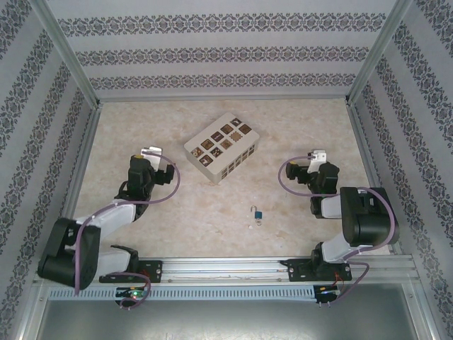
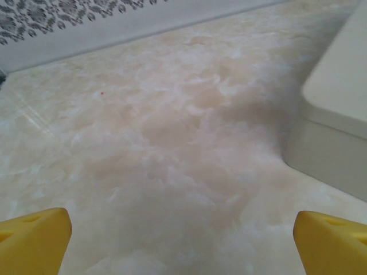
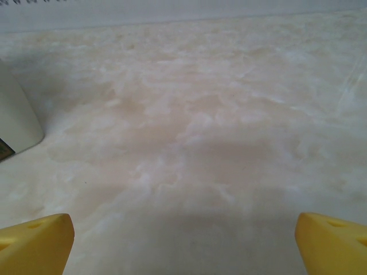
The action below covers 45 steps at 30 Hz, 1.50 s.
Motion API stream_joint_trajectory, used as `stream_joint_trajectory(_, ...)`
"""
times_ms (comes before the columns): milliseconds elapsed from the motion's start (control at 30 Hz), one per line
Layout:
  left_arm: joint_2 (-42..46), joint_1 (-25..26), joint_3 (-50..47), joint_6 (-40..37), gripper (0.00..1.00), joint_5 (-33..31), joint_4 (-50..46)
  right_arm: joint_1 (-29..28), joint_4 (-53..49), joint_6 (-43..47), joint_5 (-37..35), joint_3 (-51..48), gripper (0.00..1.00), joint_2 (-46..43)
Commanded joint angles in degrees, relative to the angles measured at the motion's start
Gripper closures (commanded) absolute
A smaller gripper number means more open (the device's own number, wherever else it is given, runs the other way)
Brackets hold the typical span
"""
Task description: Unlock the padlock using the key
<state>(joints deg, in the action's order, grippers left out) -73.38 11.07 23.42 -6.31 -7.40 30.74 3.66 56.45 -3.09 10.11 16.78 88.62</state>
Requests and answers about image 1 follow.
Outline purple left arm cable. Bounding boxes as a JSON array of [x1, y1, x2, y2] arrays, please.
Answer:
[[72, 150, 182, 310]]

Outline aluminium frame post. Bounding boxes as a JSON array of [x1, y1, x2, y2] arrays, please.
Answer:
[[30, 0, 102, 107], [346, 0, 415, 106]]

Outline grey slotted cable duct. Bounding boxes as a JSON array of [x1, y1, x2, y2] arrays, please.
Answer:
[[47, 285, 316, 302]]

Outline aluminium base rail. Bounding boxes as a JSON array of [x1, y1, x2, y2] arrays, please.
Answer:
[[33, 254, 424, 285]]

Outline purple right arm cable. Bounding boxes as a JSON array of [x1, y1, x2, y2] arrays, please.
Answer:
[[277, 152, 397, 306]]

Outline grey metal shelf plate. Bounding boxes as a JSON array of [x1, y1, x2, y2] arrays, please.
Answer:
[[35, 300, 435, 340]]

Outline small circuit board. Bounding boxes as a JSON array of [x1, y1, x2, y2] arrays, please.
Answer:
[[113, 287, 149, 301], [316, 285, 341, 306]]

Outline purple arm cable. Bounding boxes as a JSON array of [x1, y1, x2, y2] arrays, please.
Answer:
[[72, 150, 182, 310], [277, 152, 397, 306]]

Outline aluminium side rail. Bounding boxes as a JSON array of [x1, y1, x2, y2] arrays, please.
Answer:
[[346, 102, 404, 256], [52, 102, 103, 227]]

